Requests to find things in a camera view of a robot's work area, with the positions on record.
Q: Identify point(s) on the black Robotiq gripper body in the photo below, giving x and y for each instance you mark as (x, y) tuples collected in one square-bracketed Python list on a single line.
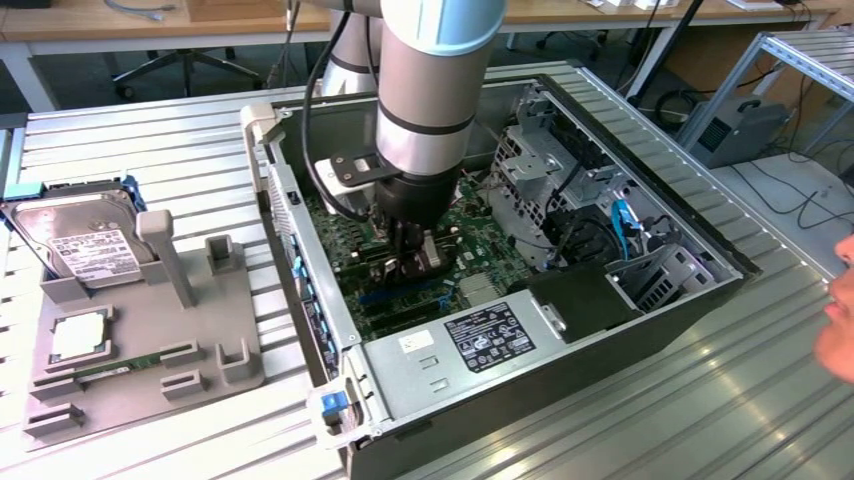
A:
[(420, 200)]

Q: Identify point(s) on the graphics card with metal bracket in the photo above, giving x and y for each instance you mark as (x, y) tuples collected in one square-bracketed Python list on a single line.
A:
[(433, 275)]

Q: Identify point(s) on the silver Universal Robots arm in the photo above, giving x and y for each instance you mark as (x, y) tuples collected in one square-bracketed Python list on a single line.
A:
[(427, 100)]

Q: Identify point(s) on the blue expansion slot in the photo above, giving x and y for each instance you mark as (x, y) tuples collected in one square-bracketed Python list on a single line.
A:
[(376, 297)]

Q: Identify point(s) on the silver chipset heatsink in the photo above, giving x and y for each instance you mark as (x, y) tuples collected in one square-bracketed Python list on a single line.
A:
[(476, 291)]

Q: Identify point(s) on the green motherboard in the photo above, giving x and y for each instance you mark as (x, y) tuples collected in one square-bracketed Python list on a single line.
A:
[(329, 232)]

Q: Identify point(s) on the black expansion slot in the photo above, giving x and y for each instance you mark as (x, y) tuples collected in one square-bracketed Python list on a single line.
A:
[(407, 319)]

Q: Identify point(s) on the grey metal drive cage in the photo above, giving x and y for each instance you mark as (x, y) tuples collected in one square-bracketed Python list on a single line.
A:
[(533, 175)]

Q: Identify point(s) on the black plastic air shroud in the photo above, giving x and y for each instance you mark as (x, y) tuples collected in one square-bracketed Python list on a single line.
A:
[(580, 300)]

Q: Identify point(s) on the grey power supply unit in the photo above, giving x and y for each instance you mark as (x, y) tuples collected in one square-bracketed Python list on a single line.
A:
[(413, 380)]

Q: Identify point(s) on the blue case latch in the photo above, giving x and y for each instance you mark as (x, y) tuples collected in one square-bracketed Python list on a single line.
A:
[(333, 404)]

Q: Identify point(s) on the grey perforated disk bay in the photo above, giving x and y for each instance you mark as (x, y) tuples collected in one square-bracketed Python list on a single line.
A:
[(667, 285)]

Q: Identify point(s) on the open black PC case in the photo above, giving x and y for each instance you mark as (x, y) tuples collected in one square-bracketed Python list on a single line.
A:
[(533, 425)]

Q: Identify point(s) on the grey plastic parts rack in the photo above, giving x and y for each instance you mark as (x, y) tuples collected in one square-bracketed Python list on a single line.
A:
[(146, 325)]

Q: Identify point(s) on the small black chair base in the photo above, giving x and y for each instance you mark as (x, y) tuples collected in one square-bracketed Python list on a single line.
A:
[(589, 37)]

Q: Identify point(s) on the black office chair base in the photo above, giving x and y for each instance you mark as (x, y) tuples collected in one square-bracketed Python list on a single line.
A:
[(186, 62)]

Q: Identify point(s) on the green RAM stick bare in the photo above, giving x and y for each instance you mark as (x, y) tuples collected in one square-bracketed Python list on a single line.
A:
[(133, 361)]

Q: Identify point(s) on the brown cardboard box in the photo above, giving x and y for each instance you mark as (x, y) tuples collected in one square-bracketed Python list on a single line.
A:
[(233, 10)]

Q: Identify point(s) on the hard disk with blue carrier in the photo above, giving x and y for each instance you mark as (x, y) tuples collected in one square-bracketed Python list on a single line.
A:
[(66, 225)]

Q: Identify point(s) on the silver CPU chip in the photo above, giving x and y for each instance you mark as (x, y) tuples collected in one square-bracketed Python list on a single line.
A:
[(80, 337)]

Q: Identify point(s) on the long wooden desk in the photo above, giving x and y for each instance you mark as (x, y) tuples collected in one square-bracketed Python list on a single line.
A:
[(734, 12)]

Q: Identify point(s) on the wooden desk with white legs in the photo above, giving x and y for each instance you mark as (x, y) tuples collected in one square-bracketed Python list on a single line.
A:
[(66, 30)]

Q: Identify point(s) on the person's face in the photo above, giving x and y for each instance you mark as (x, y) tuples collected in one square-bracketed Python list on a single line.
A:
[(840, 325)]

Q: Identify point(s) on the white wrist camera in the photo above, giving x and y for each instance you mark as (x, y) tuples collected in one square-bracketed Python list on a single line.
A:
[(349, 182)]

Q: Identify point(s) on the aluminium frame slat table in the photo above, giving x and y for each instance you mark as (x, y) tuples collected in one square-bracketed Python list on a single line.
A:
[(800, 55)]

